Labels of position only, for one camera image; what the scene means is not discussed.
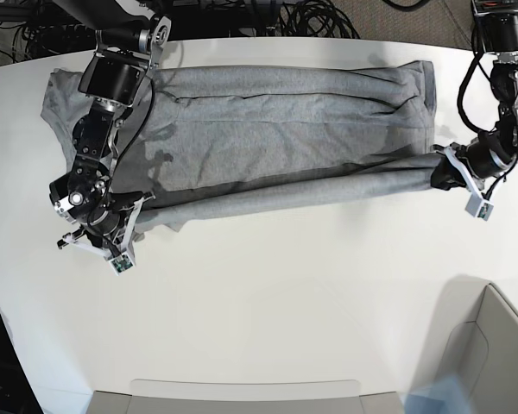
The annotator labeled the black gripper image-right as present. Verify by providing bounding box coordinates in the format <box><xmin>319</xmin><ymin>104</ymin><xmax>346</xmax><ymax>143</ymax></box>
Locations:
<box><xmin>431</xmin><ymin>144</ymin><xmax>508</xmax><ymax>198</ymax></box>

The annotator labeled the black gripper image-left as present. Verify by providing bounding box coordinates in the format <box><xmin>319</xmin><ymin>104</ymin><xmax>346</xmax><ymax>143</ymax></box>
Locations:
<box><xmin>55</xmin><ymin>191</ymin><xmax>155</xmax><ymax>261</ymax></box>

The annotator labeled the grey T-shirt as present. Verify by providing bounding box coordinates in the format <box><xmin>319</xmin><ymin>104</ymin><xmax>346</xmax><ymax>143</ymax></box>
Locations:
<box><xmin>41</xmin><ymin>60</ymin><xmax>452</xmax><ymax>242</ymax></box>

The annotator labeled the black robot arm image-left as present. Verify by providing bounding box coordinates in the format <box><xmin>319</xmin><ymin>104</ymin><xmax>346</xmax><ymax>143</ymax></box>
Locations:
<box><xmin>49</xmin><ymin>1</ymin><xmax>172</xmax><ymax>271</ymax></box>

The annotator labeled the blue blurred object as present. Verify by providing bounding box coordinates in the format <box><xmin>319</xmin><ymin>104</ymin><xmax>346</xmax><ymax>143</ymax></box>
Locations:
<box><xmin>402</xmin><ymin>375</ymin><xmax>472</xmax><ymax>414</ymax></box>

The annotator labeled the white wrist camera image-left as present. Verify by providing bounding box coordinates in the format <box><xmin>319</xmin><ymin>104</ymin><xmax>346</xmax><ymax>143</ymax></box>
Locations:
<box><xmin>108</xmin><ymin>251</ymin><xmax>136</xmax><ymax>275</ymax></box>

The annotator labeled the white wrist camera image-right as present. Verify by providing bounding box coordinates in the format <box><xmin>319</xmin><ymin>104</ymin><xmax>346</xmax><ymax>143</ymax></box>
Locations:
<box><xmin>465</xmin><ymin>194</ymin><xmax>494</xmax><ymax>221</ymax></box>

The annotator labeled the thick black looped cable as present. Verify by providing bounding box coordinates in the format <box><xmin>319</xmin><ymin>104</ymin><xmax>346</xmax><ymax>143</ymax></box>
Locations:
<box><xmin>383</xmin><ymin>0</ymin><xmax>441</xmax><ymax>12</ymax></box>

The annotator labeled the black tangled cables left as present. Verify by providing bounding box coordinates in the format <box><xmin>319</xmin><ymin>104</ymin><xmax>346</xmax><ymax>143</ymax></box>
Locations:
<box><xmin>0</xmin><ymin>0</ymin><xmax>96</xmax><ymax>60</ymax></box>

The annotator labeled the black coiled cable bundle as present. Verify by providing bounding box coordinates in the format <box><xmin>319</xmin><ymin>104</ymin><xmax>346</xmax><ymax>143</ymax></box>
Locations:
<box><xmin>275</xmin><ymin>0</ymin><xmax>362</xmax><ymax>41</ymax></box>

